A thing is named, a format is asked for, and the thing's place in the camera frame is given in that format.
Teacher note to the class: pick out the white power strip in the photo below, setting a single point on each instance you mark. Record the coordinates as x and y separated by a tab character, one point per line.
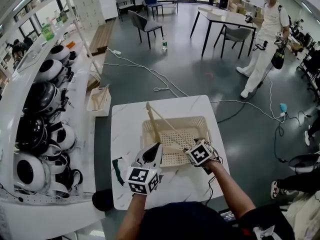
116	52

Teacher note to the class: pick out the white locker cabinet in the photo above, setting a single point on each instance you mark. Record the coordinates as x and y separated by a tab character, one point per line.
87	6

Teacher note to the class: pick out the row of white black helmets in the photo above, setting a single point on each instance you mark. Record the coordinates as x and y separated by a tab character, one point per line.
40	101

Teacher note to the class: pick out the white ornate chair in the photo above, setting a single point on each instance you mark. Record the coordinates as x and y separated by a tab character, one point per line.
307	209

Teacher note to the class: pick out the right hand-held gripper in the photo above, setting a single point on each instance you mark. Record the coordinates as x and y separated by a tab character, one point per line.
198	154

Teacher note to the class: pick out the wooden clothes hanger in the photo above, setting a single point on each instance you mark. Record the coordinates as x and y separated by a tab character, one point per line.
153	124

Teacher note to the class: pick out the plain white cabinet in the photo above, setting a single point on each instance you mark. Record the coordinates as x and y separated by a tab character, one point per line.
107	6

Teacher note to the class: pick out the blue plug adapter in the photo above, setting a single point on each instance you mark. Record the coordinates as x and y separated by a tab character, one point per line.
283	107

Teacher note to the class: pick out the beige perforated plastic basket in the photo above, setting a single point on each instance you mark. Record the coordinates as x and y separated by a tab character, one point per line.
175	156

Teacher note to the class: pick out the grey chair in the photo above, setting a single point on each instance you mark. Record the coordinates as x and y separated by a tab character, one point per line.
122	0
140	21
236	34

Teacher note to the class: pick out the white curved shelf unit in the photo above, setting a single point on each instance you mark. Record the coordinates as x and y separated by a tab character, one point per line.
50	209

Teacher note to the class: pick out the person's left forearm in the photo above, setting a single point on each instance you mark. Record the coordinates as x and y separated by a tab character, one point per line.
131	216

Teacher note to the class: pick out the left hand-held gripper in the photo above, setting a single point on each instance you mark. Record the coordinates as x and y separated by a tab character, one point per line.
140	179

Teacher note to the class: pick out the stack of cardboard boxes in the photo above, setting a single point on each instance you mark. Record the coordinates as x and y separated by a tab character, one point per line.
243	6

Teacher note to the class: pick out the person's right forearm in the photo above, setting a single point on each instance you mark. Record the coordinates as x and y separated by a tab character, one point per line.
230	191

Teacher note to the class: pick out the black office chair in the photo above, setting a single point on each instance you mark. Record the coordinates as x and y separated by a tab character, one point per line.
311	71

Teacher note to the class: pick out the clear water bottle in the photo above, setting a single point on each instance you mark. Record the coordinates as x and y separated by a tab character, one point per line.
164	45

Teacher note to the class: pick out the white table with black legs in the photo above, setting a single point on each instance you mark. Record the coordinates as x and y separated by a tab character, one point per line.
225	14

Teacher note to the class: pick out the person's dark shirt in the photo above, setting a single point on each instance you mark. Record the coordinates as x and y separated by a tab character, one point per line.
187	221

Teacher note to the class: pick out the green label bottle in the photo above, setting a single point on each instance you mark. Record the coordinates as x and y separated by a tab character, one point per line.
47	32
62	17

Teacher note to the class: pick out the black round stool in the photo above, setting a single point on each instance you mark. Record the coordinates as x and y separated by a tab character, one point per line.
101	200

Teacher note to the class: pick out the small beige tray with sticks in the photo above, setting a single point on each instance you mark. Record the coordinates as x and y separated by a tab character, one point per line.
98	109

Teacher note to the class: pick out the wooden bench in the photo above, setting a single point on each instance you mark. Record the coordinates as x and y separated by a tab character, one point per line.
102	36

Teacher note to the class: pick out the white marble table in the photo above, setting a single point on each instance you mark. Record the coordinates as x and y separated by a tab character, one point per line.
130	119

